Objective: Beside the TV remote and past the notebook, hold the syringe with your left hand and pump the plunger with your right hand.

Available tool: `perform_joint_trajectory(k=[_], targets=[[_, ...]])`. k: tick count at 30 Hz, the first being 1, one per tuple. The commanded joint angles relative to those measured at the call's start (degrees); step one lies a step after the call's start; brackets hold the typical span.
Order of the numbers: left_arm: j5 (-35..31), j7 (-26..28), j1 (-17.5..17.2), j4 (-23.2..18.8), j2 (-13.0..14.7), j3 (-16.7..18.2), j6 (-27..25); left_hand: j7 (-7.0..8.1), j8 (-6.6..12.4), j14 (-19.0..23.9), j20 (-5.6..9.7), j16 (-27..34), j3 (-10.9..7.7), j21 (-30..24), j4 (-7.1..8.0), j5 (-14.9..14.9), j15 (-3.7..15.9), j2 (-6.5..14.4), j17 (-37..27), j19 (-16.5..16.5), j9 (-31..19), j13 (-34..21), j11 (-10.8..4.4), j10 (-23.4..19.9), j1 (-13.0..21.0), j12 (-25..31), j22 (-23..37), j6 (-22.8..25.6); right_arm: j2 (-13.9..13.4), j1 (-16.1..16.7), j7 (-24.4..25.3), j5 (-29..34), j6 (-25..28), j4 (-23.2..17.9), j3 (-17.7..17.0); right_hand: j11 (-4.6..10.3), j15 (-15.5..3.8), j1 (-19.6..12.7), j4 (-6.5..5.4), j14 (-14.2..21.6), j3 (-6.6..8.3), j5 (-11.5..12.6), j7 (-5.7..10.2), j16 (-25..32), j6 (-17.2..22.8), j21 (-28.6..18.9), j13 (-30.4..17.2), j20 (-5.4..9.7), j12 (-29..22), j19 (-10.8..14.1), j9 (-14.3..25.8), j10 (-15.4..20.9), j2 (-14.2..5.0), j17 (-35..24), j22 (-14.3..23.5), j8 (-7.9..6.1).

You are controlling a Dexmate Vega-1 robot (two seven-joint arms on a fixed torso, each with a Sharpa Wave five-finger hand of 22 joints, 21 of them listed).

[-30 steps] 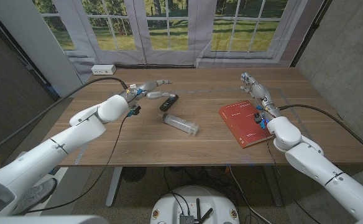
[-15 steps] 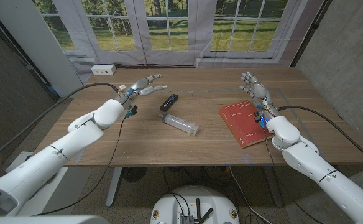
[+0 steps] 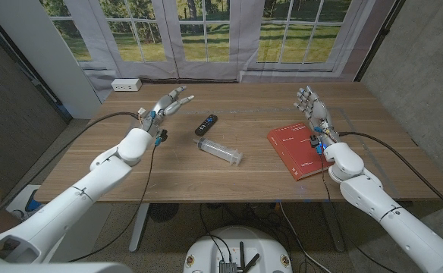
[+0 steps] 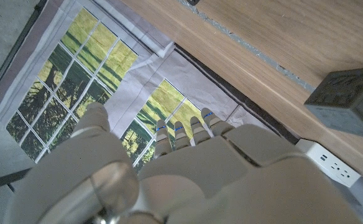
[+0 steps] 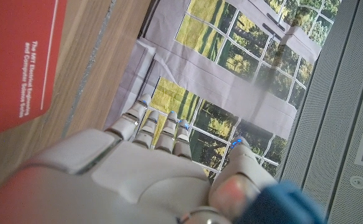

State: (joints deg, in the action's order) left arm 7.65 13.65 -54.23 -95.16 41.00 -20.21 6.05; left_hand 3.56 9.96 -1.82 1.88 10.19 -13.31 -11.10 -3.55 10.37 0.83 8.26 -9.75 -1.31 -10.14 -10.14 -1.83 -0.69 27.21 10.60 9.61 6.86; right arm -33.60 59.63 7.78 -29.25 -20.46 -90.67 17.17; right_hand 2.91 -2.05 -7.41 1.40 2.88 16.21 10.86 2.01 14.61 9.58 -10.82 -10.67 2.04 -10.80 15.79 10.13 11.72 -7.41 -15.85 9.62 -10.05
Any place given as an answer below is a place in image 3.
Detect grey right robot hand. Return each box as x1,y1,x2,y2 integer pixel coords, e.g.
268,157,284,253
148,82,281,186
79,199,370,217
292,85,341,155

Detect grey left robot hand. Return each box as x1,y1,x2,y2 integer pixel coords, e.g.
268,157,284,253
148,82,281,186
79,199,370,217
140,85,196,147

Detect large clear plastic syringe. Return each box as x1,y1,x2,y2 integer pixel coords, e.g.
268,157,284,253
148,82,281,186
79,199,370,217
193,136,244,167

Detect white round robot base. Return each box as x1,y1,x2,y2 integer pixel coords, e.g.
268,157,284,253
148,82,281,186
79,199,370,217
183,226,294,273

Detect black TV remote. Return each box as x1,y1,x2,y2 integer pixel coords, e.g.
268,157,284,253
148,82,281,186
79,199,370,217
194,114,218,137

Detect red notebook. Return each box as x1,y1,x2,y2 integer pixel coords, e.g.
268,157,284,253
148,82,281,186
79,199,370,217
267,121,336,182

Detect white power strip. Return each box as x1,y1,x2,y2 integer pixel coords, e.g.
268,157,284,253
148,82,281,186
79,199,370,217
111,78,143,93

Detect printed window backdrop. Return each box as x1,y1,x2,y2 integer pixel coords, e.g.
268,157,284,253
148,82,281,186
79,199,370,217
39,0,397,102

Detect grey tape strip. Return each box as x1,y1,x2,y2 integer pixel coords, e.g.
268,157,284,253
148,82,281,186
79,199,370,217
341,108,401,199

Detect black backdrop stand pole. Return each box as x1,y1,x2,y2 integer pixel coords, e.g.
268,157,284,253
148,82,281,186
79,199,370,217
353,0,407,83

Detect black round floor foot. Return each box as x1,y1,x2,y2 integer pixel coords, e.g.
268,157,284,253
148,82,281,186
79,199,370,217
148,203,180,224

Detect white table leg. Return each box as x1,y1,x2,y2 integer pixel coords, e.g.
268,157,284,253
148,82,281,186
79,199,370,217
128,202,150,254
319,201,346,253

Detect white pillar panel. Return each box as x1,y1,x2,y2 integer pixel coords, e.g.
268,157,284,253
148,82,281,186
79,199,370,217
0,0,103,120

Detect grey radio box with antennas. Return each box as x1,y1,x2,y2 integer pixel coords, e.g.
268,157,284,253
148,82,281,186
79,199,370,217
218,240,261,273

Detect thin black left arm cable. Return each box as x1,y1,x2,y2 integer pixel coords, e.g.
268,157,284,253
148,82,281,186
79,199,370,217
68,146,158,263

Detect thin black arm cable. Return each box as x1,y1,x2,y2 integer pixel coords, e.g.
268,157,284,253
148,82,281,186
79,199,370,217
68,146,158,263
319,153,399,273

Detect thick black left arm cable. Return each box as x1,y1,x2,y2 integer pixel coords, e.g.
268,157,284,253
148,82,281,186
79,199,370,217
0,111,141,232

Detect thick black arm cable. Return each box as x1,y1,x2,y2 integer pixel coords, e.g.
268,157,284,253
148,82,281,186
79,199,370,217
0,111,141,232
337,130,443,220

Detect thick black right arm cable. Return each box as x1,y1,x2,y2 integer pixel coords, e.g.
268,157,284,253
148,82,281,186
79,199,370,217
337,130,443,220

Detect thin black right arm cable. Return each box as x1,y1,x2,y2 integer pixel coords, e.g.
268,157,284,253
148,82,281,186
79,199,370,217
319,153,399,273

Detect white floor cable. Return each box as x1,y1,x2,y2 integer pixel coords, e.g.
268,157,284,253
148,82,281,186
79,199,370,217
278,202,335,273

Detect black floor cable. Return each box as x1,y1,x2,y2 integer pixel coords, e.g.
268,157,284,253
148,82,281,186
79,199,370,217
199,203,233,262

